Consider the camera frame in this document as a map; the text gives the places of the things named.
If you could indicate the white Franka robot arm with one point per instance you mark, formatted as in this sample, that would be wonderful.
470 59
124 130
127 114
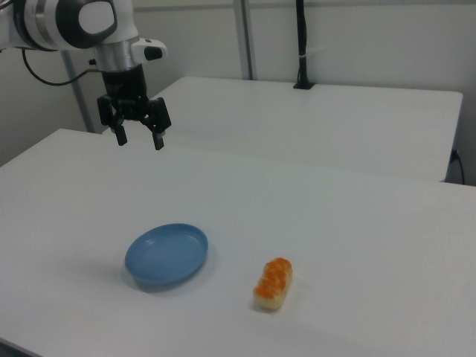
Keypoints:
44 22

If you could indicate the white background table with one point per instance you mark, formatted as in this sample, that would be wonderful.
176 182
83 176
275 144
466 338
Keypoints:
297 122

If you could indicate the orange topped bread roll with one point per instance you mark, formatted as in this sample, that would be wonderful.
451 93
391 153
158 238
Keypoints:
273 284

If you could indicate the thin grey wall post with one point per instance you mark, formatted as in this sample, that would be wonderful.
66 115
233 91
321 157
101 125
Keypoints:
82 108

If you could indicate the blue oval plate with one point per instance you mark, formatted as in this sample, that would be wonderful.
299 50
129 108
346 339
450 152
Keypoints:
167 254

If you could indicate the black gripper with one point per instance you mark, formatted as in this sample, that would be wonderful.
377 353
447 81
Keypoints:
124 87

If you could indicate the black pole with base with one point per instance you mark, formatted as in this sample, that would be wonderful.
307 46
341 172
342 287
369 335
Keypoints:
303 37

